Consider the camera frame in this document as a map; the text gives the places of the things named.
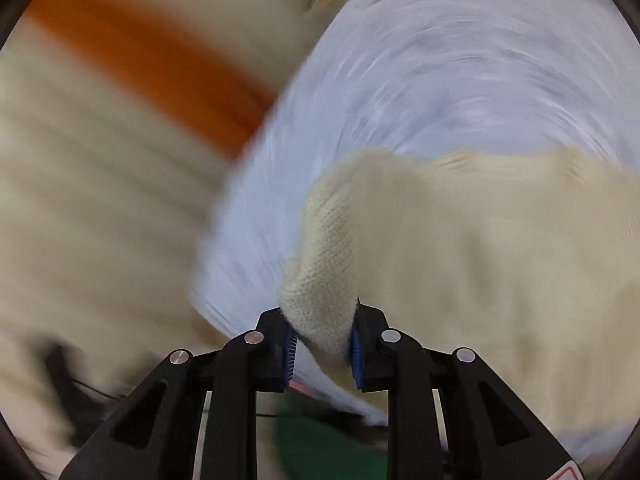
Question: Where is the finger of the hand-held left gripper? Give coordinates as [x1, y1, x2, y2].
[59, 308, 301, 480]
[347, 302, 583, 480]

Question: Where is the cream knit cardigan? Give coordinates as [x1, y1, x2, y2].
[277, 147, 640, 467]

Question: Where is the green mat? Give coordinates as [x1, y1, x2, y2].
[272, 395, 391, 480]

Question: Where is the dark blurred object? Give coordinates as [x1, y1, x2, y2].
[44, 340, 132, 450]

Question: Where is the cream curtain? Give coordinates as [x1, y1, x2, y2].
[0, 0, 351, 480]

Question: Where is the bed with butterfly sheet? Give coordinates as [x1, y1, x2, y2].
[190, 0, 640, 466]

